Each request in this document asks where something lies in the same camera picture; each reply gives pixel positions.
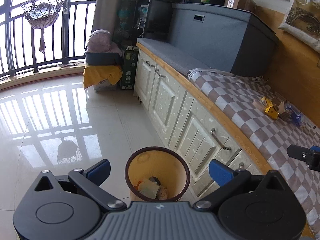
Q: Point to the hanging net basket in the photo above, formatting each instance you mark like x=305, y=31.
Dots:
x=42, y=14

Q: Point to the blue plastic wrapper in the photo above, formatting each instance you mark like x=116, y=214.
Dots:
x=296, y=116

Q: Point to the brown cardboard box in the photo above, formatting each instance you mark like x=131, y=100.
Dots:
x=247, y=5

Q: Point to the yellow cloth covered box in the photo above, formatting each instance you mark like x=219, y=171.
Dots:
x=102, y=78

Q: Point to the cream cabinet bench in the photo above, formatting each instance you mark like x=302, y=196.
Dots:
x=183, y=118

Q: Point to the grey fabric storage box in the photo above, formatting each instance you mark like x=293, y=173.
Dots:
x=232, y=40

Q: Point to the black balcony railing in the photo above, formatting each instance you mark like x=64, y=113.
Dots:
x=39, y=34

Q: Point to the green cardboard box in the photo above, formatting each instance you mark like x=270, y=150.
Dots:
x=129, y=66

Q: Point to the printed canvas tote bag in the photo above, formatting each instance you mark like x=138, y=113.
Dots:
x=302, y=21

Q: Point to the yellow carton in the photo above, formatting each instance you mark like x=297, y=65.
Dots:
x=270, y=108

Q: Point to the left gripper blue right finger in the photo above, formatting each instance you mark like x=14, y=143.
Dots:
x=230, y=183

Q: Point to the beige trash bin brown rim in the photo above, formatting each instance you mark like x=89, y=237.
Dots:
x=156, y=174

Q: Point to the black shelf unit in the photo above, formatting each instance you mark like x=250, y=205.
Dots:
x=143, y=19

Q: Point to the brown white checkered blanket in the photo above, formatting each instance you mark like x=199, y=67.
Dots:
x=235, y=96

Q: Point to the grey bench cushion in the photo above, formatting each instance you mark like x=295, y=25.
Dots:
x=176, y=58

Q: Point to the beige curtain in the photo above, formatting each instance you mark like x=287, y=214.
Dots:
x=105, y=15

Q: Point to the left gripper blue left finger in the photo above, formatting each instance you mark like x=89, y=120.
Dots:
x=88, y=184

